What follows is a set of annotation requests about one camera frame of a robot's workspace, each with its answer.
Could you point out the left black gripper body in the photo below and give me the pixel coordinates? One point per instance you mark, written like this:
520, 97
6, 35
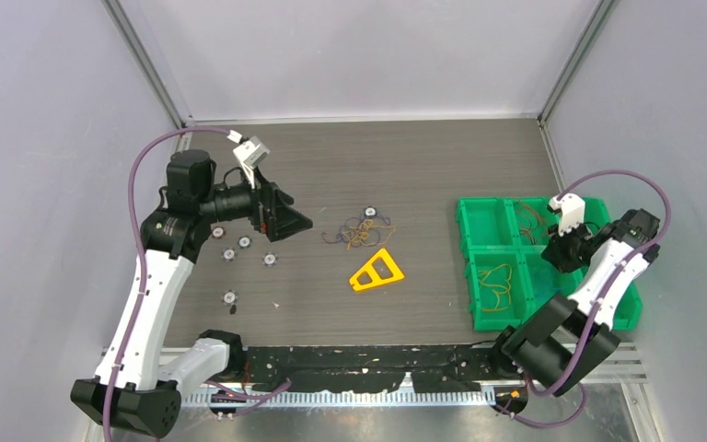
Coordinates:
259, 212

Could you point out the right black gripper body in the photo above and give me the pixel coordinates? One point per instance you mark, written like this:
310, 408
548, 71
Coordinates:
572, 249

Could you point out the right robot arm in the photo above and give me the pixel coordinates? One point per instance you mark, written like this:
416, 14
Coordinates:
569, 336

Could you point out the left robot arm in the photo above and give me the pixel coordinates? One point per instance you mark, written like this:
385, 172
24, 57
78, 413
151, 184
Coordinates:
130, 390

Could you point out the poker chip middle left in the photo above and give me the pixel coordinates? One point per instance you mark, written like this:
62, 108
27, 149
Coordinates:
269, 259

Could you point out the poker chip by gripper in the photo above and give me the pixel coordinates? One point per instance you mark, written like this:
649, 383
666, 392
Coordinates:
244, 242

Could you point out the poker chip near red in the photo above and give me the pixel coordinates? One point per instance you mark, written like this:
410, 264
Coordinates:
229, 254

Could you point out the green plastic bin organiser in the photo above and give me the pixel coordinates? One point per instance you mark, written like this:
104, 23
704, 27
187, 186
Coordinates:
501, 240

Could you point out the poker chip centre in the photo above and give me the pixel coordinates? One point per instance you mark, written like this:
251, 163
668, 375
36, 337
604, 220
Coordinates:
370, 212

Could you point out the poker chip lower left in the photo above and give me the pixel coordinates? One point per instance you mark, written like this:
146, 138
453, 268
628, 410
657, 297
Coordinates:
229, 298

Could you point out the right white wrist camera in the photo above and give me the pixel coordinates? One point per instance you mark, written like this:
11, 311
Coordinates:
570, 208

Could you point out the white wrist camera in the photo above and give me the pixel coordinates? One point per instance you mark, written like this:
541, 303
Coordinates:
570, 208
249, 153

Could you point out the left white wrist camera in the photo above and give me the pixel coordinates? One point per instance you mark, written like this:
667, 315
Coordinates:
249, 153

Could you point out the yellow triangular plastic frame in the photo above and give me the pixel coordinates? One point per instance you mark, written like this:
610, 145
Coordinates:
381, 269

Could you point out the white slotted cable duct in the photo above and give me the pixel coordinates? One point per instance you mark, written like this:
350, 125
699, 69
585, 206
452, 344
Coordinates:
403, 397

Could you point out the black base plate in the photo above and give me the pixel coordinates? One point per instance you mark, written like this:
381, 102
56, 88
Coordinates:
433, 368

